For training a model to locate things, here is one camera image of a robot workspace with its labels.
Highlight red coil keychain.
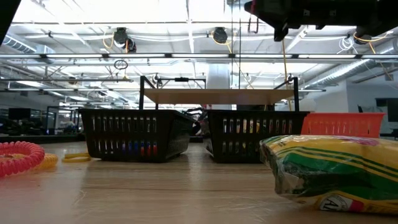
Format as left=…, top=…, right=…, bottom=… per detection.
left=139, top=142, right=159, bottom=157

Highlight long ceiling light rail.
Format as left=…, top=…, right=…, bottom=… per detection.
left=0, top=53, right=398, bottom=60

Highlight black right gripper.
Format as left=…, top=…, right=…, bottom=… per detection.
left=244, top=0, right=355, bottom=42

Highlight yellow coil keychain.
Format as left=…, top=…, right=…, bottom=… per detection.
left=32, top=154, right=59, bottom=171

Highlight black computer monitor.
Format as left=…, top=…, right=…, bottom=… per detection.
left=387, top=98, right=398, bottom=123
left=8, top=108, right=31, bottom=121

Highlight dark background table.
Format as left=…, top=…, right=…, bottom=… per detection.
left=0, top=133, right=83, bottom=145

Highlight white globe lamp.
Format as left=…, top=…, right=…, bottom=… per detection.
left=300, top=98, right=318, bottom=112

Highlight grey draped cover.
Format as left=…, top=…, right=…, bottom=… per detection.
left=357, top=105, right=389, bottom=114

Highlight orange coil keychain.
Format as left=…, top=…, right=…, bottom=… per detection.
left=0, top=141, right=45, bottom=179

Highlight silver ventilation duct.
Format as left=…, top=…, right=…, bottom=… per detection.
left=303, top=39, right=398, bottom=91
left=4, top=30, right=40, bottom=54

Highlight wooden shelf riser black legs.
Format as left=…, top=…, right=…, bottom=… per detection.
left=139, top=75, right=301, bottom=113

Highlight yellow rubber band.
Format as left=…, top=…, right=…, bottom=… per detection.
left=61, top=152, right=92, bottom=163

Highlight orange slotted plastic basket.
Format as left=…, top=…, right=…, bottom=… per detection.
left=300, top=112, right=386, bottom=139

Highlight black slotted plastic basket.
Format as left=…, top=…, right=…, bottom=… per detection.
left=77, top=108, right=196, bottom=164
left=203, top=110, right=310, bottom=164

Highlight yellow hanging cable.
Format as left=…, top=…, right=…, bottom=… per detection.
left=280, top=39, right=293, bottom=112

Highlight black ceiling cable reel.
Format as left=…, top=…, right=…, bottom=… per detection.
left=353, top=30, right=373, bottom=45
left=112, top=27, right=137, bottom=54
left=212, top=27, right=229, bottom=44

